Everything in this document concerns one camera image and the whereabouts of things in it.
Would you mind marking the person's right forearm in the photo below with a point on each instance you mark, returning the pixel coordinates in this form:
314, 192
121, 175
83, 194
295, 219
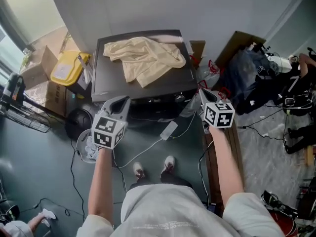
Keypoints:
227, 171

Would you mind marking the brown slatted wooden bench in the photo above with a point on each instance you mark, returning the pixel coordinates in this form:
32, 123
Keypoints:
234, 147

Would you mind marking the black pedestal fan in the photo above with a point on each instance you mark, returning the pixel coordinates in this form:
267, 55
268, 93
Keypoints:
79, 122

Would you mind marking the small brown cardboard box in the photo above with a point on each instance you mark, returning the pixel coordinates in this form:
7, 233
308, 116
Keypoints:
197, 51

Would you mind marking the person's white sneaker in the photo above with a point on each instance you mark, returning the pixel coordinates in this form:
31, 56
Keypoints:
138, 169
169, 164

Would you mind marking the large frosted glass window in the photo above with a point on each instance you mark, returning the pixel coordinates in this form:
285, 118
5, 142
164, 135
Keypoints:
29, 9

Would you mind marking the blue plastic wrapped bundle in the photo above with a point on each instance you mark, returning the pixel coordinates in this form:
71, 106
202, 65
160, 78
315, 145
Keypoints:
244, 70

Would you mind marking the person's black trousers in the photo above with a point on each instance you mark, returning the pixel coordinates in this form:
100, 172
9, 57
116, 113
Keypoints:
175, 180

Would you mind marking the person's light grey t-shirt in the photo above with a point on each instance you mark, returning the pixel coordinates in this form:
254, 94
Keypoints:
168, 211

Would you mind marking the cream crumpled garment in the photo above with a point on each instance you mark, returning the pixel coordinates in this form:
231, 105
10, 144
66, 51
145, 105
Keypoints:
145, 58

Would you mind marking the dark blue device box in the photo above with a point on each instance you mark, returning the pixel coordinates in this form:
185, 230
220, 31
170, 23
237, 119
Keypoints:
211, 207

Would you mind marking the yellow plastic bin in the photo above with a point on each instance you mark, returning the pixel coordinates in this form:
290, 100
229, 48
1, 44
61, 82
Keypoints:
69, 68

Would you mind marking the white power strip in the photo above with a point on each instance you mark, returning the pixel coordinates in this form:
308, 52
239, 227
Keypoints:
169, 131

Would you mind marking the person's right white sneaker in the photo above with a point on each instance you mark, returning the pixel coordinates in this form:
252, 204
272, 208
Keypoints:
169, 164

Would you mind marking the white round mesh basket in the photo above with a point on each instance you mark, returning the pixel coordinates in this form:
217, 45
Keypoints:
82, 142

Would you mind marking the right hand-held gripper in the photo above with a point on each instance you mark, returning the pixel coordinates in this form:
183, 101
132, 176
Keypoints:
219, 115

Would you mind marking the person's left forearm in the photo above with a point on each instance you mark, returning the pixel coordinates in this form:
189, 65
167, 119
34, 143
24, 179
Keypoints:
101, 186

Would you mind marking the large brown board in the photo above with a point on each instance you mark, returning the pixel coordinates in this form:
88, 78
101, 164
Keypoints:
237, 43

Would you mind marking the person's left white sneaker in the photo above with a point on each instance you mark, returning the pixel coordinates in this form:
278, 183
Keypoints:
138, 169

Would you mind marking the crumpled white rag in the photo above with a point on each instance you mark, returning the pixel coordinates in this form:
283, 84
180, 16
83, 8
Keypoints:
91, 150

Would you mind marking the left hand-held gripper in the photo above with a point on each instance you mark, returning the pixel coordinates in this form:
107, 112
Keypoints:
107, 132

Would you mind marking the open brown cardboard box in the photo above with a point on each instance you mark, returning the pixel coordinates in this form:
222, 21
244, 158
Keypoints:
37, 70

